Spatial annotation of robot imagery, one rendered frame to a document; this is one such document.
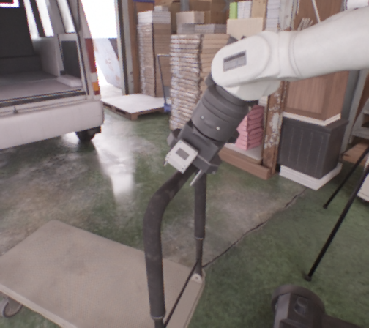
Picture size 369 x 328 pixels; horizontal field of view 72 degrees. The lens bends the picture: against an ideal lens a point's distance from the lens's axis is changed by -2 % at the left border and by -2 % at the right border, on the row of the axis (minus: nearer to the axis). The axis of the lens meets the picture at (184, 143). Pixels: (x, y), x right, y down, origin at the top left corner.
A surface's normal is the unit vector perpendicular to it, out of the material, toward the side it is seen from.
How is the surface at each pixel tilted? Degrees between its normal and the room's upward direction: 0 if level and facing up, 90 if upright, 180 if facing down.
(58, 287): 0
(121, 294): 0
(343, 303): 0
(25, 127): 87
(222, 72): 74
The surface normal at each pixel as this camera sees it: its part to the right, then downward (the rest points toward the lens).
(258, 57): -0.77, -0.02
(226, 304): 0.00, -0.92
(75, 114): 0.68, 0.21
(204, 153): -0.40, 0.36
